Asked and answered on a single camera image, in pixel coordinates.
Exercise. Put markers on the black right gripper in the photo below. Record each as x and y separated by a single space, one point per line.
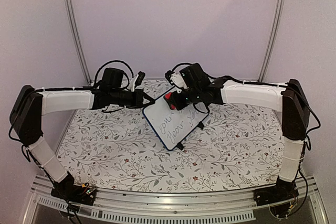
178 103

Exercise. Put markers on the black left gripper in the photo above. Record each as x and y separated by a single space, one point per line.
140 94

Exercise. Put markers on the red whiteboard eraser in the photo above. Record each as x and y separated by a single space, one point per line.
168 97

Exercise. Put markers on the blue-framed whiteboard with writing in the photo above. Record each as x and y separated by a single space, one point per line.
173 126

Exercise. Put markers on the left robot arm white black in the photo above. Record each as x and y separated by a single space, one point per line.
33 109

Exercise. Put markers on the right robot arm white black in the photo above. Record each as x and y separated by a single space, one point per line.
288 100

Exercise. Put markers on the black whiteboard stand foot right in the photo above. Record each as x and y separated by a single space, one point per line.
201 125

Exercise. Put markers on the black whiteboard stand foot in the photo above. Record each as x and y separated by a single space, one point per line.
180 146
201 125

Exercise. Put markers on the black whiteboard stand foot left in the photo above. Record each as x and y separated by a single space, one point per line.
180 146

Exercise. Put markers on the floral patterned table mat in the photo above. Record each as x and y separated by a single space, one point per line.
241 146

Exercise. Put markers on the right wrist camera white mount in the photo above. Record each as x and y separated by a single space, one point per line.
176 80

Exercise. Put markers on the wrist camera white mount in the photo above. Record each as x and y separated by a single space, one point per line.
136 81
176 80

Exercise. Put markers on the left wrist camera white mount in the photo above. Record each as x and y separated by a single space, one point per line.
136 81

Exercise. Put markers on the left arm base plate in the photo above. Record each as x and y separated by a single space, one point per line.
82 194

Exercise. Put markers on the right aluminium frame post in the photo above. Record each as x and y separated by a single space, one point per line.
272 39

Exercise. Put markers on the aluminium frame post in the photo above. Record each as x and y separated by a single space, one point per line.
76 40
272 39

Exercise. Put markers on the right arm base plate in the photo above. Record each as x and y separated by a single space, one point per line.
281 191

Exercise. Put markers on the aluminium front rail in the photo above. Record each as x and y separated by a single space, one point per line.
233 206

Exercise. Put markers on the left aluminium frame post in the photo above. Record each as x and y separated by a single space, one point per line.
76 40

